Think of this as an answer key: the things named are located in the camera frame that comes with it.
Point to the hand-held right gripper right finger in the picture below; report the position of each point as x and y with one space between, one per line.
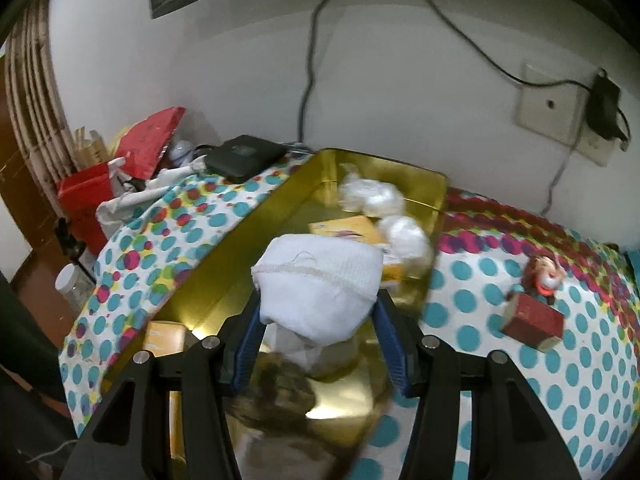
395 355

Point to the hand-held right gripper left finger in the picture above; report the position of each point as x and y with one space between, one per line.
245 355

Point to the large yellow cartoon box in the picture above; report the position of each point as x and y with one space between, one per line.
160 340

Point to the white sock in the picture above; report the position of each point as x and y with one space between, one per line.
320 285

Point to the gold metal tin box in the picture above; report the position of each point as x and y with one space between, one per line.
240 240

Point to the white plastic bag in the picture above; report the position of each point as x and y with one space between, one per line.
372 197
407 237

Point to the small yellow cartoon box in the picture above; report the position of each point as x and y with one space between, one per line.
350 232

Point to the polka dot bedsheet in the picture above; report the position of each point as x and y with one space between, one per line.
475 280

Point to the small dark red box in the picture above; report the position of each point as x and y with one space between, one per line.
532 322

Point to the santa figurine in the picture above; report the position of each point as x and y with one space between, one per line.
545 272

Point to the clear plastic jar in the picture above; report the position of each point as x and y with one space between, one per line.
70 285

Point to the white crumpled cloth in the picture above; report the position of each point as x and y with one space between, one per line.
140 195

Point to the black flat electronic device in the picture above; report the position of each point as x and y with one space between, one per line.
245 155

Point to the dark cloth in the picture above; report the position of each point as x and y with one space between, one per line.
25 350

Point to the red plastic bin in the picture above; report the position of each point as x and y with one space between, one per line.
85 195

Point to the red paper bag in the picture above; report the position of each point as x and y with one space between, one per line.
147 140

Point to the blue towel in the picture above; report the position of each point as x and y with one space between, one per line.
632 262

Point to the beige cardboard boxes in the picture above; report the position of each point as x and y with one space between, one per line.
90 147

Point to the wooden ribbed panel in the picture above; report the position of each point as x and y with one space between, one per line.
35 110

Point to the black power adapter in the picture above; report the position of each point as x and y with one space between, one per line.
602 105

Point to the beige wall outlet plate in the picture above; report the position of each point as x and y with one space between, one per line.
550 105

